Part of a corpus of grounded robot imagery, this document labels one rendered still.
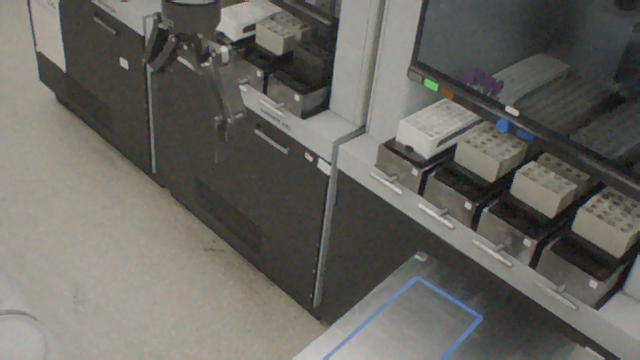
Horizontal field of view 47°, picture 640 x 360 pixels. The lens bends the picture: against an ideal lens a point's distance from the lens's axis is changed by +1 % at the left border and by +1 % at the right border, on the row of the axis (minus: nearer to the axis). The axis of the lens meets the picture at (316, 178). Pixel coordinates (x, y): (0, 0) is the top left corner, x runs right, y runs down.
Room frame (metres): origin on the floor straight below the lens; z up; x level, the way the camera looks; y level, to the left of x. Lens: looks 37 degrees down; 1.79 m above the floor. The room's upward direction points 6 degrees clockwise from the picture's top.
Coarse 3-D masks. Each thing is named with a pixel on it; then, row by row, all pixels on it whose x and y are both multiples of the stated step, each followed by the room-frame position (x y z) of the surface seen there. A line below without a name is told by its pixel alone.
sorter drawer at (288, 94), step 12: (276, 72) 1.73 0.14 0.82; (288, 72) 1.76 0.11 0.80; (276, 84) 1.71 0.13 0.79; (288, 84) 1.69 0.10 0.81; (300, 84) 1.68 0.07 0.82; (324, 84) 1.72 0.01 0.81; (276, 96) 1.71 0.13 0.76; (288, 96) 1.68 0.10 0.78; (300, 96) 1.65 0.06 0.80; (312, 96) 1.67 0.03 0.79; (324, 96) 1.70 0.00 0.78; (276, 108) 1.66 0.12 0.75; (288, 108) 1.67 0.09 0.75; (300, 108) 1.64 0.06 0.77
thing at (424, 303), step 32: (416, 256) 1.07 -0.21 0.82; (384, 288) 0.97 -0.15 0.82; (416, 288) 0.98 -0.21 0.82; (448, 288) 0.99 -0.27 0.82; (480, 288) 1.00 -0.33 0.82; (352, 320) 0.88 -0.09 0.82; (384, 320) 0.89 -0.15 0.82; (416, 320) 0.90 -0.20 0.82; (448, 320) 0.91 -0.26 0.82; (480, 320) 0.92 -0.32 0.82; (512, 320) 0.93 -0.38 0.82; (320, 352) 0.81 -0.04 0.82; (352, 352) 0.81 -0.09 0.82; (384, 352) 0.82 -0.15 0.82; (416, 352) 0.83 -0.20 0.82; (448, 352) 0.84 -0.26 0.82; (480, 352) 0.85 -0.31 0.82; (512, 352) 0.85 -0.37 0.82; (544, 352) 0.86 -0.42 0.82; (576, 352) 0.87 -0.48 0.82
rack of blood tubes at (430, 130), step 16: (432, 112) 1.54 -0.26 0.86; (448, 112) 1.55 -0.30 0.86; (464, 112) 1.56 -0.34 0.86; (400, 128) 1.47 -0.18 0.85; (416, 128) 1.46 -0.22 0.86; (432, 128) 1.47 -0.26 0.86; (448, 128) 1.48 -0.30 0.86; (464, 128) 1.57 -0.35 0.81; (416, 144) 1.44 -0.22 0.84; (432, 144) 1.42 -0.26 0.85; (448, 144) 1.47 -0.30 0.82
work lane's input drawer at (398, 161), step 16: (384, 144) 1.46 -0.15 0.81; (400, 144) 1.45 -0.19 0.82; (384, 160) 1.44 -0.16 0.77; (400, 160) 1.41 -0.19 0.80; (416, 160) 1.40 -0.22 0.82; (432, 160) 1.41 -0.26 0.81; (400, 176) 1.41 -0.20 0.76; (416, 176) 1.38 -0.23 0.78; (400, 192) 1.35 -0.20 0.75; (416, 192) 1.37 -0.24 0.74
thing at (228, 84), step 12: (216, 48) 0.81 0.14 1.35; (228, 48) 0.82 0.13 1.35; (216, 60) 0.81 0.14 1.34; (228, 60) 0.82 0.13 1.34; (216, 72) 0.81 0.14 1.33; (228, 72) 0.81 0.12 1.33; (228, 84) 0.80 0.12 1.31; (228, 96) 0.80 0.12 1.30; (240, 96) 0.81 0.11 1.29; (228, 108) 0.79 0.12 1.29; (240, 108) 0.80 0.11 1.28; (228, 120) 0.79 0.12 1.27; (240, 120) 0.79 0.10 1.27
